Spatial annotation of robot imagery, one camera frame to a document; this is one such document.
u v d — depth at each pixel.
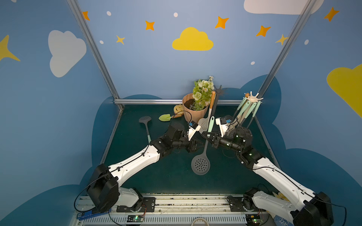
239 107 0.77
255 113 0.74
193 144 0.64
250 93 0.73
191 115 0.97
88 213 0.69
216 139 0.63
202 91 0.92
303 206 0.40
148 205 0.74
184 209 0.74
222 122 0.64
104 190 0.40
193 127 0.65
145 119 1.08
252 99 0.71
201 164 0.74
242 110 0.75
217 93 0.75
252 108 0.70
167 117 1.15
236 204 0.74
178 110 1.16
